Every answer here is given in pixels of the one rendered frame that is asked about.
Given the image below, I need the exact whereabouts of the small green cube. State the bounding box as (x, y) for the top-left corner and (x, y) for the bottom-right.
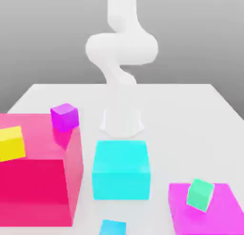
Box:
(186, 178), (215, 213)

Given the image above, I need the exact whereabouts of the small yellow cube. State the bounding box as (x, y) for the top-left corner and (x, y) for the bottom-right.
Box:
(0, 126), (26, 162)

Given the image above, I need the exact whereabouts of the large pink box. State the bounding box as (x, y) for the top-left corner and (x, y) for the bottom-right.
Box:
(0, 113), (84, 227)

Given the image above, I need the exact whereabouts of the small light blue cube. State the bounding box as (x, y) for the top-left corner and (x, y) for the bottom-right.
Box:
(99, 219), (127, 235)

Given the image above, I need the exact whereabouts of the large cyan box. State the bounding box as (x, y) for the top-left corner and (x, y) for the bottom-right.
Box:
(91, 140), (151, 201)

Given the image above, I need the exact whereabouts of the small purple cube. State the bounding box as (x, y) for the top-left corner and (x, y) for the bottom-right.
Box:
(50, 103), (80, 133)

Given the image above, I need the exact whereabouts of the large magenta box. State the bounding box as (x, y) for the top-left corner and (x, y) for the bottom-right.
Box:
(168, 183), (244, 235)

